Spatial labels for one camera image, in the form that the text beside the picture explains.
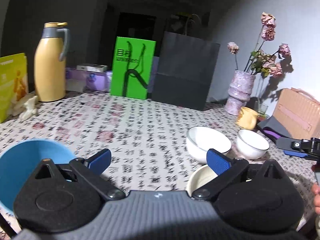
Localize blue bowl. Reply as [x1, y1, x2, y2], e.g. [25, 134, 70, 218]
[0, 139, 75, 215]

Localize grey purple folded cloth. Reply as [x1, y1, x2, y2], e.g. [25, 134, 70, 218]
[257, 116, 292, 143]

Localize pink ribbed case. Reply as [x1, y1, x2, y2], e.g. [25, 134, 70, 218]
[272, 88, 320, 139]

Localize white bowl black rim right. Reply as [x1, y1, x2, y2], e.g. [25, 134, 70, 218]
[236, 129, 270, 159]

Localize small white box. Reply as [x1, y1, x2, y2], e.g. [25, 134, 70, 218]
[76, 63, 107, 73]

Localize dried pink roses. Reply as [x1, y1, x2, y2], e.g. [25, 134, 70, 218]
[233, 12, 291, 81]

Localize yellow snack pouch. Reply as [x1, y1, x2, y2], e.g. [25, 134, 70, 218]
[0, 53, 29, 122]

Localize yellow mug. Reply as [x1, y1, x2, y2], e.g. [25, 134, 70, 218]
[236, 107, 259, 130]

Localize calligraphy print tablecloth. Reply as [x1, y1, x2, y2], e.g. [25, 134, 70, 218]
[0, 89, 320, 233]

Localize black paper bag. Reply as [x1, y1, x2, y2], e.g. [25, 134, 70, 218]
[151, 24, 220, 111]

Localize person's hand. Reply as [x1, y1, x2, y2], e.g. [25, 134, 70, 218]
[311, 183, 320, 215]

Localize clear drinking glass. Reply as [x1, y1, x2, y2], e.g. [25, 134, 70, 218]
[254, 101, 268, 115]

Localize white bowl black rim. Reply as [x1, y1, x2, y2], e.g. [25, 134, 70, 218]
[236, 129, 270, 159]
[186, 127, 232, 164]

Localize green box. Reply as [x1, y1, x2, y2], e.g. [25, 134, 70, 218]
[110, 37, 156, 100]

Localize cream plate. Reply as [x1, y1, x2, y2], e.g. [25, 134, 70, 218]
[186, 165, 217, 197]

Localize purple textured vase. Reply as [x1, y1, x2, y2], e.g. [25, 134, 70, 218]
[225, 70, 255, 116]

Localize yellow thermos jug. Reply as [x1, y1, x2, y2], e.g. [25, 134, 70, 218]
[34, 22, 70, 102]

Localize purple tissue packs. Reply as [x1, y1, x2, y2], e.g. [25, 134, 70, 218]
[66, 68, 112, 93]

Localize white bowl black rim middle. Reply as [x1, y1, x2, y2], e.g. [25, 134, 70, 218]
[186, 127, 232, 164]

